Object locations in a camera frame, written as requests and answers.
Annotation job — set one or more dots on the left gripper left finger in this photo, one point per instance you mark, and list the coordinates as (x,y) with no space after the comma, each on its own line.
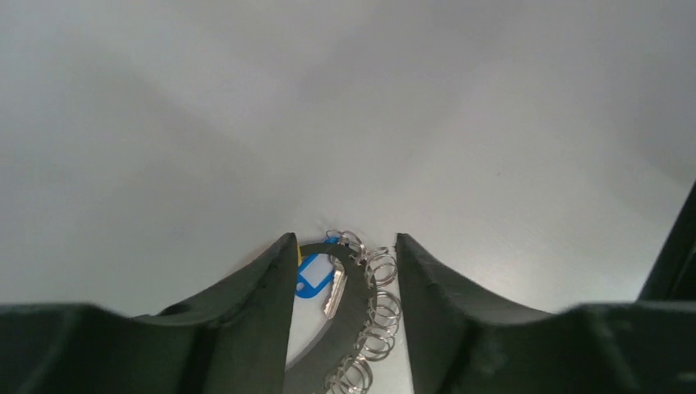
(229,338)

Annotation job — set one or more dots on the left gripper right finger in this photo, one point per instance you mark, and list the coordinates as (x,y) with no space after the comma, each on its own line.
(464,338)

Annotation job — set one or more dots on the blue key tag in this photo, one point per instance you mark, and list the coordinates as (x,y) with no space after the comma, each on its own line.
(321,276)

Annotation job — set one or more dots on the metal keyring with yellow tip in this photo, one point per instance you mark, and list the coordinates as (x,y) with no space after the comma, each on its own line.
(363,317)

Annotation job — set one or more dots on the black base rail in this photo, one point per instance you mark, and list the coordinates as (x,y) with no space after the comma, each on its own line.
(672,277)

